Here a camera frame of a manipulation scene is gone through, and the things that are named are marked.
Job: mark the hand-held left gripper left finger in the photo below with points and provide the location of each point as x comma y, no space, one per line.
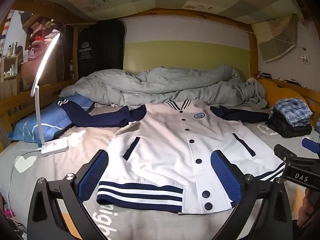
93,173

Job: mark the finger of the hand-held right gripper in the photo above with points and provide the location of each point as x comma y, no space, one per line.
311,145
281,151

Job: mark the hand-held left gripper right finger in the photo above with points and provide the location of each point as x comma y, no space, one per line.
226,175

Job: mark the white and navy varsity jacket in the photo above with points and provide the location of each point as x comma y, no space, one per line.
162,142

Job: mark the person's right hand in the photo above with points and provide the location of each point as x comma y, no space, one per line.
305,208

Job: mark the blue plaid shirt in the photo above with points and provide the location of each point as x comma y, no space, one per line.
292,112

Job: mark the grey printed bedsheet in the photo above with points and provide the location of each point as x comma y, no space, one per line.
50,170

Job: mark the white desk lamp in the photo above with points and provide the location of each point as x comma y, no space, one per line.
53,147

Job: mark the yellow pillow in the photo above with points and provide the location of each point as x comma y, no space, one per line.
275,92

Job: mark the blue pillow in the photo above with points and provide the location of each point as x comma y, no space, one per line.
37,125

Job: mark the beige cloth lump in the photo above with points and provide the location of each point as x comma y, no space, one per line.
251,81

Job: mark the stack of small books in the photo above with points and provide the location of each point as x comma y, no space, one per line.
263,75

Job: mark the grey duvet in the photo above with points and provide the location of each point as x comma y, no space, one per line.
150,85

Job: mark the clear plastic bottle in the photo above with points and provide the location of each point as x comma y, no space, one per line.
72,70

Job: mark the pale hanging cloth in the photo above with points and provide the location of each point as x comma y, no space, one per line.
277,35

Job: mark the black hanging garment bag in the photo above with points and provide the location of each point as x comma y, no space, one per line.
100,50

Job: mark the wooden shelf unit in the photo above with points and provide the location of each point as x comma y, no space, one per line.
30,67

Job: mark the pink and white plush toy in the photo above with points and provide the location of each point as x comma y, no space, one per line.
51,36

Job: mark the grey bottle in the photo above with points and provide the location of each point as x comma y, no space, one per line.
14,48

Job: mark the wooden bed frame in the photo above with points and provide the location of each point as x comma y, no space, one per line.
253,50

